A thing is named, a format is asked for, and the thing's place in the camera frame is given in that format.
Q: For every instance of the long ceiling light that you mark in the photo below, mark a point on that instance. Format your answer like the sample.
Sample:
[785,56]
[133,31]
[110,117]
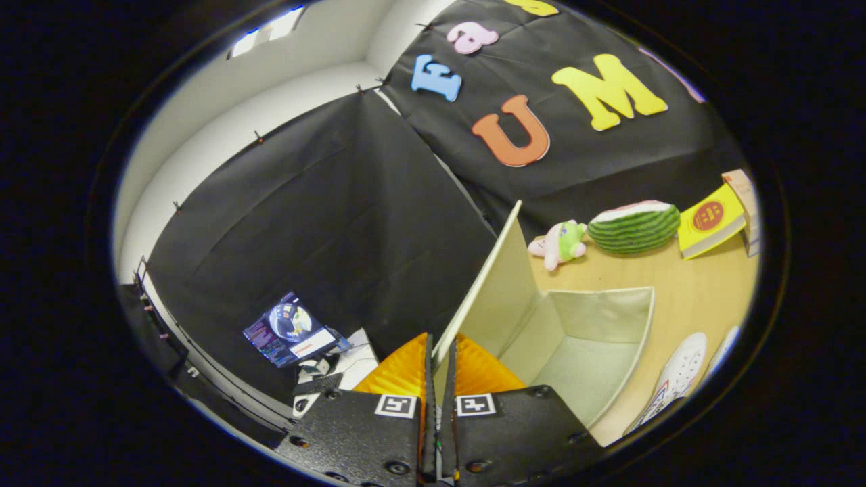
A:
[267,32]

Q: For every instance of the beige cover book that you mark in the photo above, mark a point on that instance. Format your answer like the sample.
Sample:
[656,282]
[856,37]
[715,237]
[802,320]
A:
[741,193]

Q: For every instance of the pink and green plush toy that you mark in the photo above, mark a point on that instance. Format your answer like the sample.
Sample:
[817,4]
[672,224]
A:
[560,243]

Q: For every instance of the white desk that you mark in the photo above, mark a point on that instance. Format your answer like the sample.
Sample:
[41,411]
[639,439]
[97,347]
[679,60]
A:
[355,362]

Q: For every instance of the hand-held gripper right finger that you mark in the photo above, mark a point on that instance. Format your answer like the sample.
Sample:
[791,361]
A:
[514,433]

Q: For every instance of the computer monitor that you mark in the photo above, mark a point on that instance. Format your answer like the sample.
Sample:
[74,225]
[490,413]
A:
[291,330]

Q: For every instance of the yellow book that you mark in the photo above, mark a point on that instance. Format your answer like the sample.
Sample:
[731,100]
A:
[710,220]

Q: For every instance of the white striped canvas shoe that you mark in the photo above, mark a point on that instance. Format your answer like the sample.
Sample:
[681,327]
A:
[724,348]
[676,375]

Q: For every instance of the watermelon slice plush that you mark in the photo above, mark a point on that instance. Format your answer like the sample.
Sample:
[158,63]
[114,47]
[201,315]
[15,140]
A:
[634,228]

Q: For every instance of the black keyboard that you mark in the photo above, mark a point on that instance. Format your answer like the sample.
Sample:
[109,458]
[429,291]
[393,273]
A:
[316,384]

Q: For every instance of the thin pale book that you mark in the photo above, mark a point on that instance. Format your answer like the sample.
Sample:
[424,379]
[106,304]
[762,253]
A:
[752,233]
[754,249]

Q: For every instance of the grey-green fabric storage box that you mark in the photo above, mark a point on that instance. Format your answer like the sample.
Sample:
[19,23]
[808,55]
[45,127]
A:
[582,352]

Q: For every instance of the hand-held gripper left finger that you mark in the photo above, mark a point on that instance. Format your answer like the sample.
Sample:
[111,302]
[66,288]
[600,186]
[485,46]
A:
[365,433]

